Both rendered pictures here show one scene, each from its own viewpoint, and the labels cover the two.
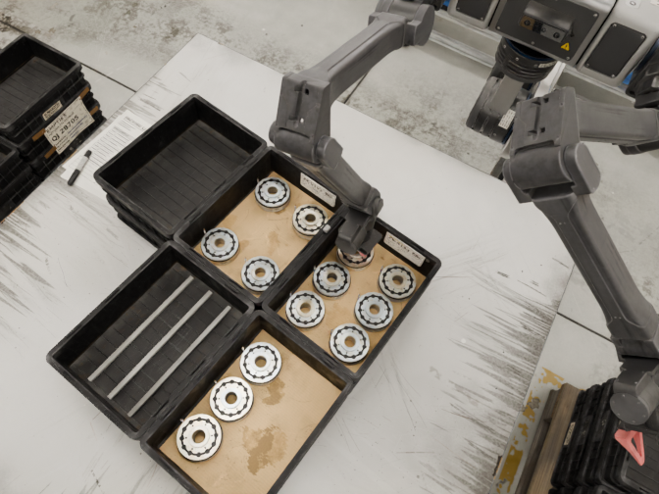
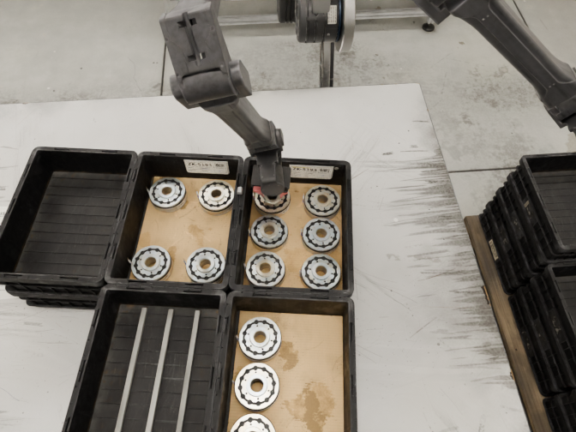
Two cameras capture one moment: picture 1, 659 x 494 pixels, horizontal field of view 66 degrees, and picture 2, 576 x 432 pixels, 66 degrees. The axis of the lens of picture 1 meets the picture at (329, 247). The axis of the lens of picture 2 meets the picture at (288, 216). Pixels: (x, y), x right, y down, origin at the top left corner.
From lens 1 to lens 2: 0.27 m
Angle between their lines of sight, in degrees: 13
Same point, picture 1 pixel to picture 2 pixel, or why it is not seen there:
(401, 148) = not seen: hidden behind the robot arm
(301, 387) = (307, 335)
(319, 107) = (214, 29)
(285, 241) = (207, 226)
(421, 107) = not seen: hidden behind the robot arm
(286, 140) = (196, 85)
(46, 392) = not seen: outside the picture
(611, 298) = (543, 69)
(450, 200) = (310, 122)
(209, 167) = (93, 206)
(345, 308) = (296, 248)
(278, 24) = (60, 77)
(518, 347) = (436, 199)
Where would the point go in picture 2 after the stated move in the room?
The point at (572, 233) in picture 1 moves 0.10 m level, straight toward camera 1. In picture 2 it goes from (496, 23) to (495, 69)
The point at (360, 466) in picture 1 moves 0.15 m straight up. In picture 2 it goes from (391, 368) to (404, 355)
